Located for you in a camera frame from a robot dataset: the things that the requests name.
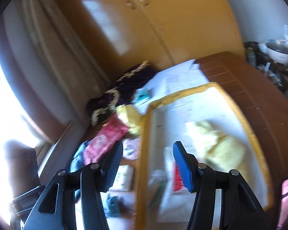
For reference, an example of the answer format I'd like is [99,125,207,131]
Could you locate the white rice cooker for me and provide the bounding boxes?
[266,42,288,65]

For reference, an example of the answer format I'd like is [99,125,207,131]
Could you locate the white paper sheets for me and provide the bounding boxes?
[134,59,209,115]

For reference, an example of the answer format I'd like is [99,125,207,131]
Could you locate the red white packet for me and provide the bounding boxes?
[173,162,188,194]

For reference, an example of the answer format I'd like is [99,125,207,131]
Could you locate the teal small box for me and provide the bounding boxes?
[133,88,151,104]

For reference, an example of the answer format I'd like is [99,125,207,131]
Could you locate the yellow snack packet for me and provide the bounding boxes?
[116,105,141,135]

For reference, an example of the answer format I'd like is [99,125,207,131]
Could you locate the beige curtain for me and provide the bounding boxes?
[19,0,111,123]

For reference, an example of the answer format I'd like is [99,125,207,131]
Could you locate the pale yellow fluffy cloth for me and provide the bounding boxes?
[186,121,247,172]

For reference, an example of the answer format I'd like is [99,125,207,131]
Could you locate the purple velvet fringed cloth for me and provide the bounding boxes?
[86,61,157,127]

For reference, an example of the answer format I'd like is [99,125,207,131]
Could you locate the yellow cardboard box tray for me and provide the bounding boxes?
[134,82,274,229]

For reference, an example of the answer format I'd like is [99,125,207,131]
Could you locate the light blue fluffy cloth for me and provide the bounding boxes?
[70,141,90,173]

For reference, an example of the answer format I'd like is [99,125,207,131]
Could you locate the cluttered side table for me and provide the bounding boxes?
[244,41,288,100]

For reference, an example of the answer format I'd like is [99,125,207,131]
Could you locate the wooden wardrobe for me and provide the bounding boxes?
[54,0,244,80]

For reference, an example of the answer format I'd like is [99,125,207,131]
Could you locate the red foil pouch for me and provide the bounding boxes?
[83,113,129,165]

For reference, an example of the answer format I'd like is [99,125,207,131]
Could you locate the pink crochet pouch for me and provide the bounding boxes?
[122,138,140,160]

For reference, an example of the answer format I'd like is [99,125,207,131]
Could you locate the white desiccant packet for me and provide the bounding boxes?
[110,165,134,192]

